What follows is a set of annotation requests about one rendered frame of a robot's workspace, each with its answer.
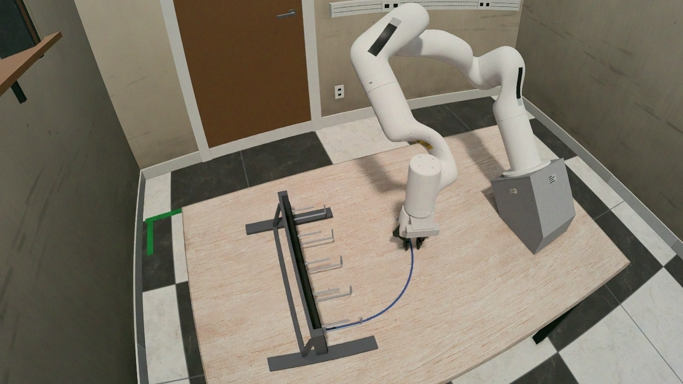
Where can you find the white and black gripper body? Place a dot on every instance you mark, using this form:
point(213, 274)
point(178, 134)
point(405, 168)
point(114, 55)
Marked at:
point(404, 219)

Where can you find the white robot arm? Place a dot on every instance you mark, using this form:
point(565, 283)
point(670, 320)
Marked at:
point(402, 33)

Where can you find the dark grey metal rack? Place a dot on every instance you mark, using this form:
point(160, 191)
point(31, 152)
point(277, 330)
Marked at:
point(320, 353)

